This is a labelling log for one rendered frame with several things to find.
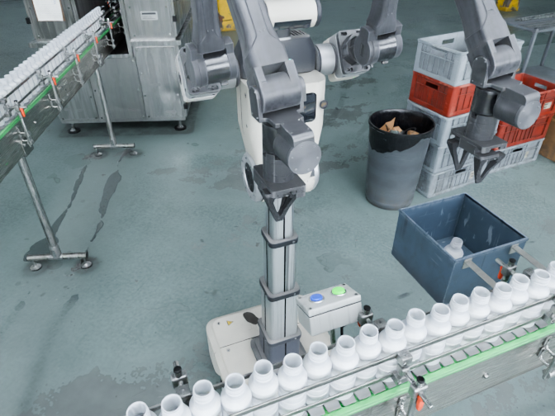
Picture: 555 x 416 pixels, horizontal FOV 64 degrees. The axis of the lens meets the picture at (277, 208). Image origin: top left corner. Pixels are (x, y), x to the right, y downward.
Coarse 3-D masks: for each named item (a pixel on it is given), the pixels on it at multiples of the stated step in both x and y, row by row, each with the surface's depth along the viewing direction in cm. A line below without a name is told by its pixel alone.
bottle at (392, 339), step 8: (392, 320) 95; (400, 320) 94; (392, 328) 96; (400, 328) 95; (384, 336) 95; (392, 336) 93; (400, 336) 93; (384, 344) 94; (392, 344) 94; (400, 344) 94; (384, 352) 95; (392, 352) 94; (392, 360) 96; (384, 368) 98; (392, 368) 97; (376, 376) 101
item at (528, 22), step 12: (552, 12) 493; (516, 24) 461; (528, 24) 461; (540, 24) 457; (552, 24) 461; (552, 36) 521; (528, 48) 451; (528, 60) 457; (516, 72) 520; (528, 72) 520; (540, 72) 520; (552, 72) 520; (540, 84) 486
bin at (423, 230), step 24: (408, 216) 162; (432, 216) 175; (456, 216) 181; (480, 216) 170; (408, 240) 165; (432, 240) 151; (480, 240) 173; (504, 240) 161; (408, 264) 168; (432, 264) 154; (456, 264) 144; (480, 264) 149; (432, 288) 157; (456, 288) 152
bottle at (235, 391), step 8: (232, 376) 84; (240, 376) 84; (232, 384) 86; (240, 384) 85; (224, 392) 85; (232, 392) 82; (240, 392) 82; (248, 392) 85; (224, 400) 84; (232, 400) 83; (240, 400) 83; (248, 400) 84; (224, 408) 84; (232, 408) 83; (240, 408) 83
